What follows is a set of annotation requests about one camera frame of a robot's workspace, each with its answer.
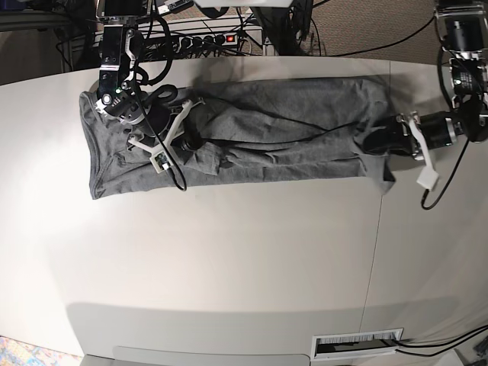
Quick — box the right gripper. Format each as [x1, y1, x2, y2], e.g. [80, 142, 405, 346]
[95, 93, 205, 152]

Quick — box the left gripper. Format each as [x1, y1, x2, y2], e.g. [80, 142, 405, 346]
[361, 111, 464, 156]

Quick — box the grey T-shirt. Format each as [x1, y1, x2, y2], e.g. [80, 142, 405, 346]
[79, 75, 397, 200]

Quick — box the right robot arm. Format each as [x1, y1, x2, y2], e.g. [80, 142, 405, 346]
[83, 1, 201, 156]

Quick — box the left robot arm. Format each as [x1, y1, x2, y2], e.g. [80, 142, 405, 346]
[361, 1, 487, 157]

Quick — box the white power strip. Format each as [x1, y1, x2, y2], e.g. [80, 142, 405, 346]
[172, 32, 239, 53]

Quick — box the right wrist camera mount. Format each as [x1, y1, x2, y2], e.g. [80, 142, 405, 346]
[129, 98, 204, 178]

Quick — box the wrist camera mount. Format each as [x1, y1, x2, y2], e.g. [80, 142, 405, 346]
[396, 111, 439, 191]
[129, 98, 204, 178]

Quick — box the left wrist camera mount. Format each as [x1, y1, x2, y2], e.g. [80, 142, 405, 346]
[396, 111, 439, 191]

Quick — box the white overhead camera mount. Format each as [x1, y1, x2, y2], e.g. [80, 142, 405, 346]
[194, 0, 293, 8]

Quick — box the black floor cable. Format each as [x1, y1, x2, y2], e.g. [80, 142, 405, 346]
[310, 0, 438, 56]

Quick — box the table cable grommet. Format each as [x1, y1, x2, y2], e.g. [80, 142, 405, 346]
[310, 328, 404, 361]

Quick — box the black cable pair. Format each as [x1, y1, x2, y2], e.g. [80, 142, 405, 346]
[394, 326, 488, 358]

